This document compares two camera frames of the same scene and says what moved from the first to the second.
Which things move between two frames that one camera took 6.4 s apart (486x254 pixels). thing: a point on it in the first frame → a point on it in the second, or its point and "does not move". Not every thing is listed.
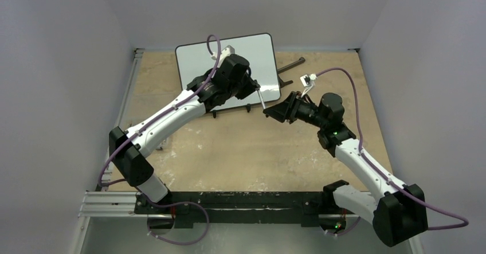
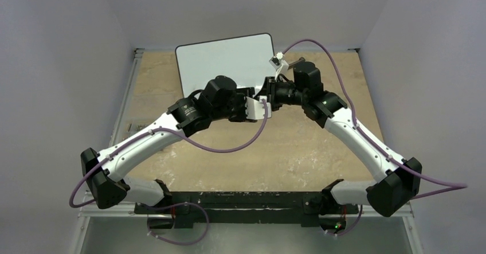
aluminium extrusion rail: x=112 y=204 does not move
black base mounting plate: x=188 y=208 does not move
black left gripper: x=251 y=86 → x=240 y=94
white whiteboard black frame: x=257 y=50 does not move
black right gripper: x=290 y=109 → x=270 y=89
